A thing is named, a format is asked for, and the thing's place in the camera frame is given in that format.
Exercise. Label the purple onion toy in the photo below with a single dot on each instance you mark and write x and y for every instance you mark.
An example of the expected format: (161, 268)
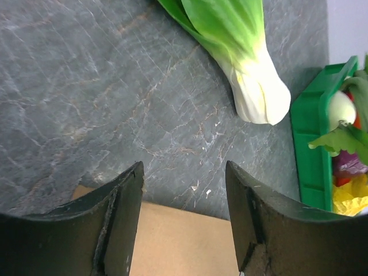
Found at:
(347, 165)

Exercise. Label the brown cardboard express box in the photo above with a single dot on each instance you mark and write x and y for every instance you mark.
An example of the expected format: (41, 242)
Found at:
(170, 241)

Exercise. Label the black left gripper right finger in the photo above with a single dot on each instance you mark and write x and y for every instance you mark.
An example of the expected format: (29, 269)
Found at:
(276, 235)

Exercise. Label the green bok choy toy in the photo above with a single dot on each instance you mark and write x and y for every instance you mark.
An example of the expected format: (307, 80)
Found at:
(233, 32)

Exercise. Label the yellow napa cabbage toy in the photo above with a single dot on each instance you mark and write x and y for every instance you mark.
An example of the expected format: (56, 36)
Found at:
(350, 199)

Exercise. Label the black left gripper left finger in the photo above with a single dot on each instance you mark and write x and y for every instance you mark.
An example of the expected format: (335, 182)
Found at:
(91, 235)

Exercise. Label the green plastic basket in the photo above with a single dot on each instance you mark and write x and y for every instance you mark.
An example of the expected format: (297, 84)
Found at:
(309, 119)

